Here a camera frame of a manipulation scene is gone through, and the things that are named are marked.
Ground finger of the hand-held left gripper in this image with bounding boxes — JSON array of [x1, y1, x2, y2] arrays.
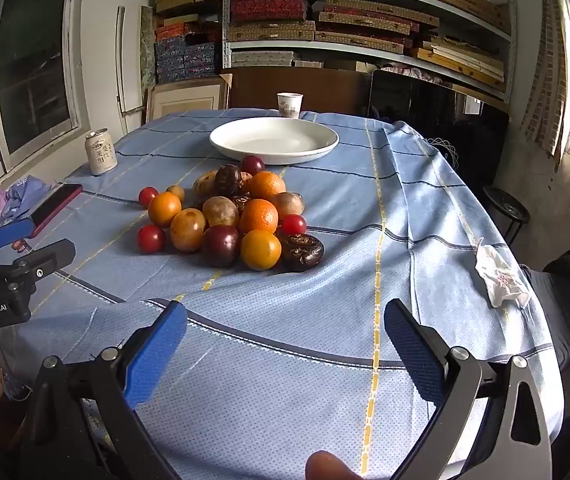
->
[[0, 218, 36, 262], [0, 239, 76, 286]]

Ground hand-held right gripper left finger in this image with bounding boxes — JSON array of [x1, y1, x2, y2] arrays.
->
[[18, 300, 188, 480]]

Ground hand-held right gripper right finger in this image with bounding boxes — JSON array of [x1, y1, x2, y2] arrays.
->
[[384, 299, 554, 480]]

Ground dark red plum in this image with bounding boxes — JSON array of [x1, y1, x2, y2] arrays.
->
[[201, 225, 242, 268], [239, 155, 266, 177]]

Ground yellow-orange tomato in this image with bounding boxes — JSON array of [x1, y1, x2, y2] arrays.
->
[[240, 229, 282, 271], [147, 191, 183, 228]]

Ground tan passion fruit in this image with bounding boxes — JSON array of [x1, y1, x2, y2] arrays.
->
[[202, 196, 240, 228]]

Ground pale striped pepino melon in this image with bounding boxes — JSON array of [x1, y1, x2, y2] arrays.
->
[[192, 170, 218, 198]]

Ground white oval plate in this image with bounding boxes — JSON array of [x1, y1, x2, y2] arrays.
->
[[209, 117, 340, 165]]

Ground person's right hand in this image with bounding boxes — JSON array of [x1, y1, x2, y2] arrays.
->
[[305, 450, 362, 480]]

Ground light blue cloth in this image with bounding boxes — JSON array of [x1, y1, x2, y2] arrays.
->
[[0, 175, 58, 221]]

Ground smartphone in red case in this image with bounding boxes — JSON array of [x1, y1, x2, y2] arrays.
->
[[28, 183, 84, 239]]

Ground crumpled white tissue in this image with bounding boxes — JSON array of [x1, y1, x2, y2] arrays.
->
[[474, 238, 532, 309]]

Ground cream beverage can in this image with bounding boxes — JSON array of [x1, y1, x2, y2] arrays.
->
[[84, 128, 118, 177]]

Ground blue striped tablecloth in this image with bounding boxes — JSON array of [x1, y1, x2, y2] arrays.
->
[[15, 108, 566, 480]]

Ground white framed window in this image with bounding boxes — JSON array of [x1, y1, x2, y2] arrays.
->
[[0, 0, 91, 173]]

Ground black round stool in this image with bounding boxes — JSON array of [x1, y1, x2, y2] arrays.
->
[[483, 185, 532, 246]]

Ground white leaning board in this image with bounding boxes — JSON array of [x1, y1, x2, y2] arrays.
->
[[115, 6, 143, 116]]

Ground green marble slab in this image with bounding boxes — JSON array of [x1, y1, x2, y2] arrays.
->
[[140, 5, 158, 88]]

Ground stack of blue patterned boxes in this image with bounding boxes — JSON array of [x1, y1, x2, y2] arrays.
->
[[155, 25, 223, 83]]

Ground white paper cup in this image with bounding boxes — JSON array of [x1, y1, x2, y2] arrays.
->
[[277, 92, 303, 120]]

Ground brown wooden board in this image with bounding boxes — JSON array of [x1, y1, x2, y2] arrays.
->
[[229, 67, 373, 117]]

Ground brick pattern curtain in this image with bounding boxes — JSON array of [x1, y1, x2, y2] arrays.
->
[[522, 0, 570, 161]]

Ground white metal shelf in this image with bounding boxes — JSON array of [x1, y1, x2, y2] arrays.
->
[[222, 0, 516, 106]]

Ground shelved flat patterned boxes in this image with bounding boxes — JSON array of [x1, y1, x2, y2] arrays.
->
[[230, 0, 513, 91]]

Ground wooden picture frame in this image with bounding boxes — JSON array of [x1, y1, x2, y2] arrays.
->
[[145, 74, 233, 122]]

